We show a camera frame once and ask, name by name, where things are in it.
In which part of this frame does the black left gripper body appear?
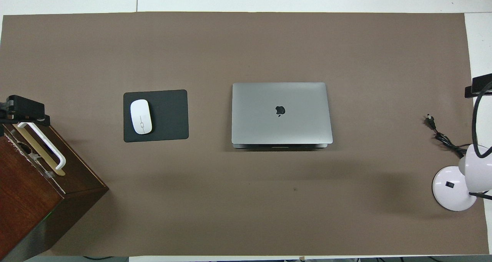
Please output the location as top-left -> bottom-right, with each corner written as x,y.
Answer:
0,95 -> 46,121

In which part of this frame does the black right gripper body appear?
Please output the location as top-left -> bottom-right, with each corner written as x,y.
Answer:
472,73 -> 492,90

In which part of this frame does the grey Apple laptop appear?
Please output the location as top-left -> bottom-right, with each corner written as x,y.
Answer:
231,82 -> 334,150

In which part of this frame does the dark wooden box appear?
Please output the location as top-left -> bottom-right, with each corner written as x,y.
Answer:
0,120 -> 109,262

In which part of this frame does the white computer mouse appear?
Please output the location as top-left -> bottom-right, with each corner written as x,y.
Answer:
130,99 -> 153,135

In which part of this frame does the white desk lamp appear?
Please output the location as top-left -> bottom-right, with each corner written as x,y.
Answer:
432,144 -> 492,212

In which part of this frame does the black mouse pad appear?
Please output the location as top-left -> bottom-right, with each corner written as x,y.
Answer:
123,89 -> 189,143

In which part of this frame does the brown table mat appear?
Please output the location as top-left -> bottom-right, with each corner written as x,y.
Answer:
0,12 -> 489,257

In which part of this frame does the white box handle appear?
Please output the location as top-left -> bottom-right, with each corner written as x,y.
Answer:
17,122 -> 67,170

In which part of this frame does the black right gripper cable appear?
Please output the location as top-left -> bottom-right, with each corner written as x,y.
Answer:
472,80 -> 492,158

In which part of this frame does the brass handle plate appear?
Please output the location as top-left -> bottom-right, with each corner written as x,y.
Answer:
11,123 -> 66,177

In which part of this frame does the black lamp power cable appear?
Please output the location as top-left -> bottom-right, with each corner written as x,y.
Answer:
425,115 -> 468,159

